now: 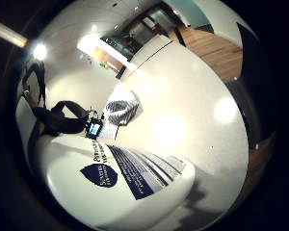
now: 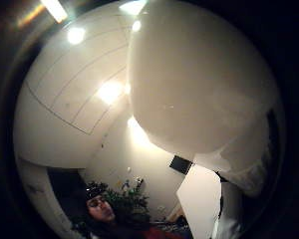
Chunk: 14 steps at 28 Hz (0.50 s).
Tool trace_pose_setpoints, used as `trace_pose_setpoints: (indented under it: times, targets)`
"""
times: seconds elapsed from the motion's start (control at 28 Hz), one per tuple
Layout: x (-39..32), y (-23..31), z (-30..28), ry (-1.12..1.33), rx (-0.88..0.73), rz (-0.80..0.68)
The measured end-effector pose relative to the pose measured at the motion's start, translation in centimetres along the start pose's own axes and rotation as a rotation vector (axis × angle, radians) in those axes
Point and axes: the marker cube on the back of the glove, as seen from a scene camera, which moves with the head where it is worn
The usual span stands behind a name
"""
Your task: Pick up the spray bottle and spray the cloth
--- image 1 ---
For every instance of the white striped box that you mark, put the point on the white striped box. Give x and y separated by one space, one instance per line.
122 110

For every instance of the round ceiling lamp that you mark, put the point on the round ceiling lamp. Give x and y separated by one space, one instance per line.
40 51

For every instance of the wooden cabinet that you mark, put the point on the wooden cabinet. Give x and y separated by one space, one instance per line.
107 58

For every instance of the white table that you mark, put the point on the white table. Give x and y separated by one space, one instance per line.
151 51

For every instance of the glass door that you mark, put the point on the glass door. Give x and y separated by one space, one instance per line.
144 27

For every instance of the small black camera with screen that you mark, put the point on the small black camera with screen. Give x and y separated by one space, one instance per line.
93 128

